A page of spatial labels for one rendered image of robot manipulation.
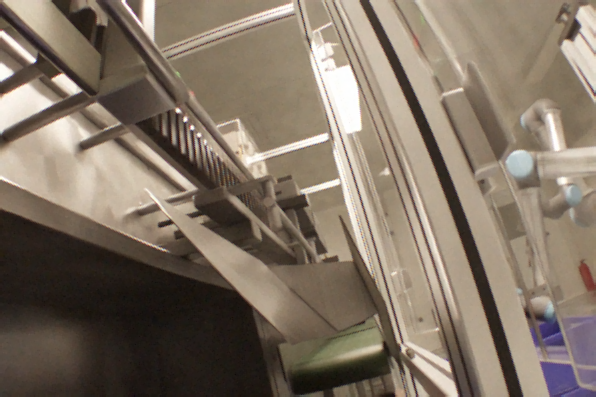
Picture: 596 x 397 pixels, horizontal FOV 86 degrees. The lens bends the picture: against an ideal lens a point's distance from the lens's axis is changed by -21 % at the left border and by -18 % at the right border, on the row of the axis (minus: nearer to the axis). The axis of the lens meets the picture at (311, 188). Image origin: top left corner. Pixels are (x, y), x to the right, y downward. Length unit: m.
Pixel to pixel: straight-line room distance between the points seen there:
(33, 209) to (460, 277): 0.32
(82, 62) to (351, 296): 0.46
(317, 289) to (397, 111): 0.37
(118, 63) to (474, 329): 0.27
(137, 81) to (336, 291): 0.42
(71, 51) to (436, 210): 0.24
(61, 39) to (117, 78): 0.04
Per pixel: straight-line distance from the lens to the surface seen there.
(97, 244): 0.41
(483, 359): 0.23
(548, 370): 1.49
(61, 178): 0.67
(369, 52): 0.29
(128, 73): 0.26
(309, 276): 0.58
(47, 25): 0.24
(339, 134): 1.30
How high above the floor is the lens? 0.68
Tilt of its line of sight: 22 degrees up
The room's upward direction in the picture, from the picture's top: 15 degrees counter-clockwise
